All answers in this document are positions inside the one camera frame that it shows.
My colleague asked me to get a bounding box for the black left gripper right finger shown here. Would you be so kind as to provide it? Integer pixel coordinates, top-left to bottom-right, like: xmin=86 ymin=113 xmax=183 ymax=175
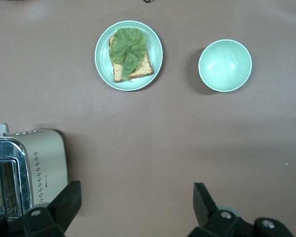
xmin=187 ymin=182 xmax=256 ymax=237

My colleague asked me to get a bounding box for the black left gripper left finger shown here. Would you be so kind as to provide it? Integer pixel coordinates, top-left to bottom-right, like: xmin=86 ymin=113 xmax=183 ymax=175
xmin=22 ymin=180 xmax=82 ymax=237

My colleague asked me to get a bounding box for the silver beige toaster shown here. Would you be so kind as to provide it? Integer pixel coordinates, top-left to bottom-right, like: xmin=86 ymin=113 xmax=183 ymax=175
xmin=0 ymin=122 xmax=69 ymax=221

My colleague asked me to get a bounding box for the pale green bowl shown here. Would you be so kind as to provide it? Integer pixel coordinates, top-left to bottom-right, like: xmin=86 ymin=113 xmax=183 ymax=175
xmin=197 ymin=39 xmax=253 ymax=93

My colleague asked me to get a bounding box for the brown toast slice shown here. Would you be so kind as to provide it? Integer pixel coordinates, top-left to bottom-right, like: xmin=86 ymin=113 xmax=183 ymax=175
xmin=108 ymin=33 xmax=154 ymax=83

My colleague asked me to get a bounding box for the pale green plate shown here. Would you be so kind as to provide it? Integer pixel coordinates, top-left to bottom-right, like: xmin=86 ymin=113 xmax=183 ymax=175
xmin=94 ymin=20 xmax=164 ymax=92

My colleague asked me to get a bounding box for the green lettuce leaf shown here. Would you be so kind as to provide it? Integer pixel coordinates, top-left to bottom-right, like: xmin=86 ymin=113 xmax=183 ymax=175
xmin=109 ymin=27 xmax=148 ymax=81

